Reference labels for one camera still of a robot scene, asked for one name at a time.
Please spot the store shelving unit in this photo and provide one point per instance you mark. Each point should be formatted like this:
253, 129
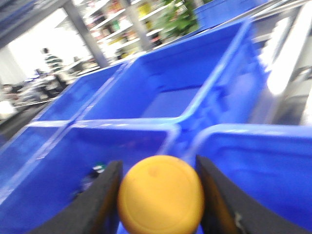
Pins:
113, 29

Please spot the blue plastic bin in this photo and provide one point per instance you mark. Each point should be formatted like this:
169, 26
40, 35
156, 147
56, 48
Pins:
50, 185
270, 163

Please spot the blue plastic bin left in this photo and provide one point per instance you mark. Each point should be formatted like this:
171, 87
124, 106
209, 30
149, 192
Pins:
50, 185

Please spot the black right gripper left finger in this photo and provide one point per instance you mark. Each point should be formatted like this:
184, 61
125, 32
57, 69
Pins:
94, 211

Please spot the green mushroom push button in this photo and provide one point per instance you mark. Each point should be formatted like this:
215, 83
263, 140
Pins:
88, 180

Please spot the blue plastic bin right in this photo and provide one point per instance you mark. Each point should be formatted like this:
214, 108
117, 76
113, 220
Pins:
270, 163

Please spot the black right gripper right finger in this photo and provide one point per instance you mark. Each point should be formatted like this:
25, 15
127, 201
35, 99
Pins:
229, 210

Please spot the yellow mushroom push button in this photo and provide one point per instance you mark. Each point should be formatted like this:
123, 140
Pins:
161, 195

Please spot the metal roller rack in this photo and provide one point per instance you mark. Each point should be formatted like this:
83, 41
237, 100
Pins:
284, 32

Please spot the green plant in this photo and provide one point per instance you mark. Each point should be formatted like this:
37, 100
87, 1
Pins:
177, 18

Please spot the blue bin rear left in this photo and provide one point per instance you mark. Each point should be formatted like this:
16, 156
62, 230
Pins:
76, 96

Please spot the standing person striped shirt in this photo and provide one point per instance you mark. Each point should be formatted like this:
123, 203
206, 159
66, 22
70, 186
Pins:
54, 63

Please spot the blue bin rear right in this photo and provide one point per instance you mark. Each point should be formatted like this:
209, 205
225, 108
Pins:
208, 79

